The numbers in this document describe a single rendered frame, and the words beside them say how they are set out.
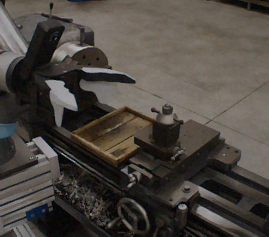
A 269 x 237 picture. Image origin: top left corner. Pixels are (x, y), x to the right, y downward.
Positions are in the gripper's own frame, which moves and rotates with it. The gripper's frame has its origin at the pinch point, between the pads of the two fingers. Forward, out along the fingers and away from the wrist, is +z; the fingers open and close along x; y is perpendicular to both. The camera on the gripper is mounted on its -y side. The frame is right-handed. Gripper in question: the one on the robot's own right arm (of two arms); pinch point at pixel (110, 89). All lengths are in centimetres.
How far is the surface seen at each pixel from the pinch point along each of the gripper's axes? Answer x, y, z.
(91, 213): -67, 91, -53
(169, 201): -58, 60, -12
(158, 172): -64, 54, -20
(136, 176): -57, 55, -26
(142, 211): -58, 70, -23
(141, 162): -64, 53, -28
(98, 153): -71, 60, -52
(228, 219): -67, 66, 9
